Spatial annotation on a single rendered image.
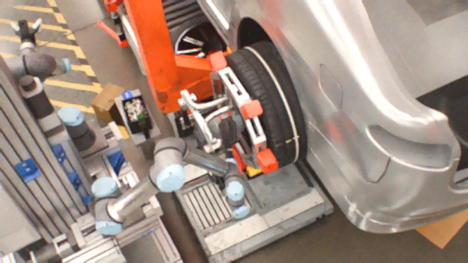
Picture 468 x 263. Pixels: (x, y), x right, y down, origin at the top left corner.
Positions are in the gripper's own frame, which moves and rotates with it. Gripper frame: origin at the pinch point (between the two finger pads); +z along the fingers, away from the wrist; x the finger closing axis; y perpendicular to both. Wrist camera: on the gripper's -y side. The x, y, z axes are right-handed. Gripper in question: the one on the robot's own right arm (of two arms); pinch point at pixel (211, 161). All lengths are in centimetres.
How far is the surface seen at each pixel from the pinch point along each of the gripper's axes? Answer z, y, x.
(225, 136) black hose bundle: -2.0, 18.1, -8.6
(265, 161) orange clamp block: -16.4, 5.9, -22.4
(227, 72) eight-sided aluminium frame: 25.1, 29.4, -24.0
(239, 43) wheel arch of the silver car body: 62, 7, -47
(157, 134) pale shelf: 60, -38, 13
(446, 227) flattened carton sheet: -60, -81, -120
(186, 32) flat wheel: 130, -33, -37
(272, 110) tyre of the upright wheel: -5.6, 26.7, -32.6
